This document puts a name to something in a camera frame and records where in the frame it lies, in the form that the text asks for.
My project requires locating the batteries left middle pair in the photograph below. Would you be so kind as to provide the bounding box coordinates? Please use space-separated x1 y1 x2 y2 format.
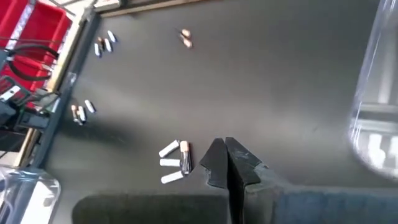
77 105 87 123

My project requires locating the red and black toolbox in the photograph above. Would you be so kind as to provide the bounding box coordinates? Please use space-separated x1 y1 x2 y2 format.
0 0 74 110

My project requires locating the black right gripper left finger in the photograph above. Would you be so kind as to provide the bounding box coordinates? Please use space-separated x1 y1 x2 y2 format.
73 138 231 224

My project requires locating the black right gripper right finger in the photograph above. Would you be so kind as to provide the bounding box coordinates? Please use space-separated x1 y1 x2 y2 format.
225 136 398 224

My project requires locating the clear plastic bin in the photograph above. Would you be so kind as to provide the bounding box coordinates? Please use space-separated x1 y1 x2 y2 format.
0 166 62 224
347 0 398 182

